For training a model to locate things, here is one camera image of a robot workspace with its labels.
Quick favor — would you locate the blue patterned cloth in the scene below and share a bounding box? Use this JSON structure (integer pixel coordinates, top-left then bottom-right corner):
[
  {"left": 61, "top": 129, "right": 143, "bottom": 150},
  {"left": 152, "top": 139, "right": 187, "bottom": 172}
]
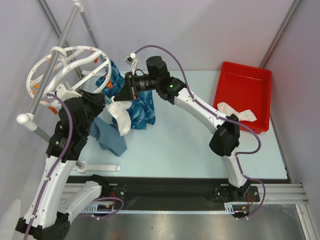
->
[{"left": 102, "top": 60, "right": 156, "bottom": 130}]

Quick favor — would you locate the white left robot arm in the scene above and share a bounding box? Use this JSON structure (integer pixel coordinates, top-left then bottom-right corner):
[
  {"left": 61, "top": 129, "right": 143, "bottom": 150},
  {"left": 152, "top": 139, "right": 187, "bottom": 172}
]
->
[{"left": 15, "top": 89, "right": 110, "bottom": 240}]

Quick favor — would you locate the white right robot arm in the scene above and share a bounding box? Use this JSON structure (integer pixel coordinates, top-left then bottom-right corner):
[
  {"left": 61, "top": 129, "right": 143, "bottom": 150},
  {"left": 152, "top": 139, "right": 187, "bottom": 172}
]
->
[{"left": 114, "top": 53, "right": 250, "bottom": 201}]

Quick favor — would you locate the grey drying rack frame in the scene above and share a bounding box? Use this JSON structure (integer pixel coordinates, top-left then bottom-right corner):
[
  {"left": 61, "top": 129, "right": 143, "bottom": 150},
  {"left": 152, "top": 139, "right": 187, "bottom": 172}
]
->
[{"left": 15, "top": 0, "right": 139, "bottom": 174}]

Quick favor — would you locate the white round clip hanger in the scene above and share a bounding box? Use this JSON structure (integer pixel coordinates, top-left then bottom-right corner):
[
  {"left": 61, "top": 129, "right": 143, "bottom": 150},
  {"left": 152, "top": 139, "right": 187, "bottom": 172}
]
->
[{"left": 25, "top": 44, "right": 112, "bottom": 106}]

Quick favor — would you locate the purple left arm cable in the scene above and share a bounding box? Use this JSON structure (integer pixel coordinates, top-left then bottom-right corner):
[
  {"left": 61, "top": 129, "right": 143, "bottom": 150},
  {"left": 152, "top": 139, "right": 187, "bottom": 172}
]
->
[{"left": 23, "top": 92, "right": 126, "bottom": 240}]

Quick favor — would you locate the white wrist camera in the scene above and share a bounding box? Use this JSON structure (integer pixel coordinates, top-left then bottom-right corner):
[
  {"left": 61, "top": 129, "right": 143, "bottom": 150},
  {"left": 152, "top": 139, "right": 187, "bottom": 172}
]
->
[
  {"left": 124, "top": 52, "right": 139, "bottom": 73},
  {"left": 55, "top": 84, "right": 82, "bottom": 102}
]

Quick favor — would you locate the teal clothes peg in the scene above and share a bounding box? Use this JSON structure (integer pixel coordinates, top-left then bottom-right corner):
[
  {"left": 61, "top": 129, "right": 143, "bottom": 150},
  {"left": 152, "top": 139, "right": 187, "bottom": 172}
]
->
[{"left": 104, "top": 96, "right": 113, "bottom": 105}]

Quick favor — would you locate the grey blue sock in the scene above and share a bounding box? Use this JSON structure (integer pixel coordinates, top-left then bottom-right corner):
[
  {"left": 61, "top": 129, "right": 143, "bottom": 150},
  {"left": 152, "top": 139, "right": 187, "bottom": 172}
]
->
[{"left": 90, "top": 116, "right": 127, "bottom": 157}]

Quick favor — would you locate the red plastic tray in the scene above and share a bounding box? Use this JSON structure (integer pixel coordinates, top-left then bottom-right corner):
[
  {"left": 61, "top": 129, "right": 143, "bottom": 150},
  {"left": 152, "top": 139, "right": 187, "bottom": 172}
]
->
[{"left": 213, "top": 61, "right": 272, "bottom": 134}]

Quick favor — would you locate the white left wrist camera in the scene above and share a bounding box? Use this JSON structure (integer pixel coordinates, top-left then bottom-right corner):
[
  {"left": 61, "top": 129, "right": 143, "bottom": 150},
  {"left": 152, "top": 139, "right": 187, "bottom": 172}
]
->
[{"left": 55, "top": 84, "right": 82, "bottom": 102}]

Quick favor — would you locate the white sock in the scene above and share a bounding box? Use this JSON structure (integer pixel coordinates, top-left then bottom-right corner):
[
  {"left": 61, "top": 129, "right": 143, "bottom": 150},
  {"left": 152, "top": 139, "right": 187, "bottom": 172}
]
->
[
  {"left": 106, "top": 96, "right": 132, "bottom": 136},
  {"left": 216, "top": 101, "right": 258, "bottom": 123}
]

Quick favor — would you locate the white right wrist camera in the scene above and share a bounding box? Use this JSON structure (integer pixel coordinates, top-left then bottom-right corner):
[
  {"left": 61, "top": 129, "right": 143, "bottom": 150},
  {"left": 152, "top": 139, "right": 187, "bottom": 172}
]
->
[{"left": 124, "top": 52, "right": 139, "bottom": 73}]

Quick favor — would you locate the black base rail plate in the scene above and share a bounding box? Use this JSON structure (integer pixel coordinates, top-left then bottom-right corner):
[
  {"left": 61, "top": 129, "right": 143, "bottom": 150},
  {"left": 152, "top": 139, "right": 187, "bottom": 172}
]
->
[{"left": 67, "top": 174, "right": 261, "bottom": 212}]

